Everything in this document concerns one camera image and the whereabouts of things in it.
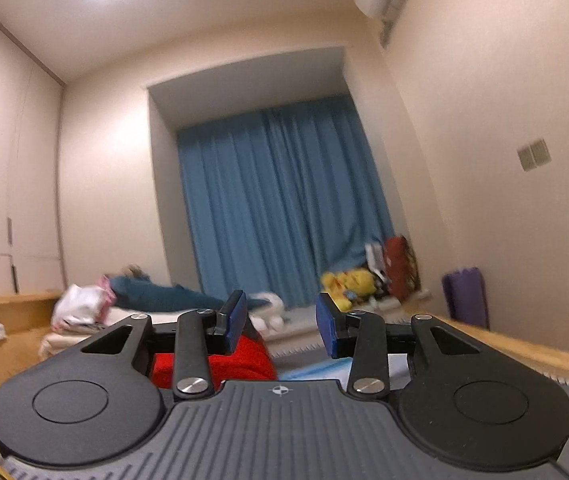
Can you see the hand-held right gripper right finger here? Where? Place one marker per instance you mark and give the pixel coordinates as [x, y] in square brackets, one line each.
[328, 330]

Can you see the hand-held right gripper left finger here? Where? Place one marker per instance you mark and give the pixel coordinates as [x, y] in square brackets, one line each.
[192, 355]

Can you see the yellow plush toy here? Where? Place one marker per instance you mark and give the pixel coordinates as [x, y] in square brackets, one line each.
[362, 282]
[337, 290]

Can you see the light blue folded sheet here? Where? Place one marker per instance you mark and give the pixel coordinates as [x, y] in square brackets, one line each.
[309, 372]

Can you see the white plush toy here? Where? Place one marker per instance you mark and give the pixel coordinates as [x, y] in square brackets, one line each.
[269, 312]

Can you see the red fleece blanket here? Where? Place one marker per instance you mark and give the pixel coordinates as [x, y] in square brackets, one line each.
[254, 360]

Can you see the white pillow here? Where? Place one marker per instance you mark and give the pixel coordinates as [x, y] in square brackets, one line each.
[129, 316]

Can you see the dark red cushion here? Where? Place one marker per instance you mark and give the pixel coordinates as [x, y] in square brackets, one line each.
[402, 267]

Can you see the pink and white cloth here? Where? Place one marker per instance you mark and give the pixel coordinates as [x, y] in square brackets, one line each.
[82, 305]

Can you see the white folded quilt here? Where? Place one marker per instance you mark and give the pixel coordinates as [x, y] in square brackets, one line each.
[64, 342]

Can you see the blue curtain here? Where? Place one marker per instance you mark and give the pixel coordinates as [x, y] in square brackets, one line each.
[274, 200]

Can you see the purple folder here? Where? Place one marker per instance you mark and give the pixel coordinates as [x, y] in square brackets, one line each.
[466, 297]

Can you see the wooden bed frame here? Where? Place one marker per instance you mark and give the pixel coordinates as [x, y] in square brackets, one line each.
[539, 355]

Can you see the beige wall switch plate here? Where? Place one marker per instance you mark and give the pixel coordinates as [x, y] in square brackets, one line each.
[533, 155]

